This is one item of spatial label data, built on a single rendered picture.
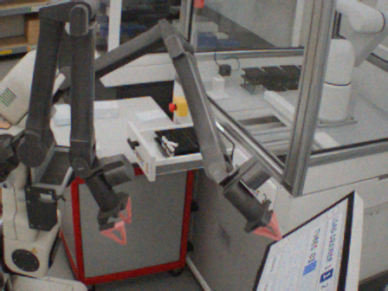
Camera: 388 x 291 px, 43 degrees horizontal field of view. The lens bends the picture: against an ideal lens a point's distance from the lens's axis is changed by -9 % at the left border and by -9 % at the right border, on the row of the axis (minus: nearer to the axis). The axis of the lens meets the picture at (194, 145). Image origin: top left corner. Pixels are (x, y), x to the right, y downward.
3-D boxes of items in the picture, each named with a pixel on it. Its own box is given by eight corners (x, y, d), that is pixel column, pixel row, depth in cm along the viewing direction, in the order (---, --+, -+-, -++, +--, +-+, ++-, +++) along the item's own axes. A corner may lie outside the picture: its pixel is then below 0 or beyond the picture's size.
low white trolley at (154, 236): (79, 300, 244) (68, 171, 208) (52, 228, 293) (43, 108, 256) (186, 280, 267) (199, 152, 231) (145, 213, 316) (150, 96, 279)
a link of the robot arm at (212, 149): (177, 53, 158) (161, 40, 148) (194, 45, 156) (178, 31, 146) (220, 187, 144) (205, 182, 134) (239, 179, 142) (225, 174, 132)
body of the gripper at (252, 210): (274, 203, 140) (255, 183, 139) (266, 223, 131) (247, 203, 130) (255, 215, 143) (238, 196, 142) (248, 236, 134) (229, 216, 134)
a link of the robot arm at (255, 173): (217, 172, 144) (205, 168, 137) (249, 145, 142) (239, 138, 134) (242, 207, 139) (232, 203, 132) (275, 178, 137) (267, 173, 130)
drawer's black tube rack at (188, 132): (169, 166, 204) (171, 151, 200) (153, 145, 217) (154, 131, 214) (222, 158, 212) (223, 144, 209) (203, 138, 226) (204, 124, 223)
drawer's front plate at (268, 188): (268, 214, 184) (273, 188, 179) (230, 172, 207) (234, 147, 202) (272, 213, 185) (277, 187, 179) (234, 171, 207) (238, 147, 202)
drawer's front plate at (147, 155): (150, 182, 196) (151, 156, 191) (126, 145, 219) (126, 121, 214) (154, 181, 197) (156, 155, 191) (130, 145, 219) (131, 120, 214)
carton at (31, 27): (28, 45, 534) (28, 21, 521) (23, 37, 558) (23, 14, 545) (62, 40, 552) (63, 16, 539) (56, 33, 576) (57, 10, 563)
